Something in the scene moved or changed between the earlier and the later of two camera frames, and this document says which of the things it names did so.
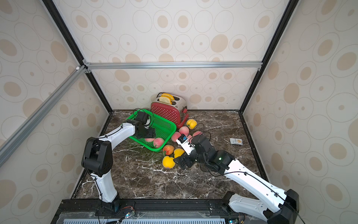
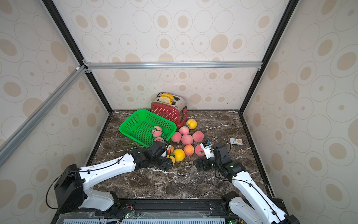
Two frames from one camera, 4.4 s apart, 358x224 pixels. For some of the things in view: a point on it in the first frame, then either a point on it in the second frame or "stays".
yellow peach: (178, 152) stays
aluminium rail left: (7, 147) stays
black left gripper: (152, 133) → (167, 163)
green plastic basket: (164, 129) stays
